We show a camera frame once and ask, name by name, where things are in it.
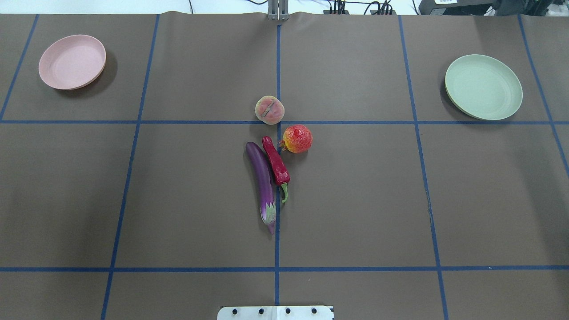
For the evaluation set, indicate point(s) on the pink plate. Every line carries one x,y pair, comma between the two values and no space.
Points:
72,62

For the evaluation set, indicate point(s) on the light green plate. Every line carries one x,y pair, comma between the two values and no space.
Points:
483,87

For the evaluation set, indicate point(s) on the aluminium frame post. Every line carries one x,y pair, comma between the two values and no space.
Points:
278,10

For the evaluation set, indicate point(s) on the peach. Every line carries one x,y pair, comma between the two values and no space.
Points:
269,110

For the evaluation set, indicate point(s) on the red pomegranate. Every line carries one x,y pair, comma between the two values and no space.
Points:
296,139

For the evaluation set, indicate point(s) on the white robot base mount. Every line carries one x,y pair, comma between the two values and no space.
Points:
300,312

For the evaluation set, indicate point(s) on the red chili pepper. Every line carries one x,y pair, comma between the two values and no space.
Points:
280,173

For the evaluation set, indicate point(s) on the brown paper table cover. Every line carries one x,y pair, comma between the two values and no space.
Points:
134,198

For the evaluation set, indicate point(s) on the purple eggplant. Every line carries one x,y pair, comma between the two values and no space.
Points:
263,176

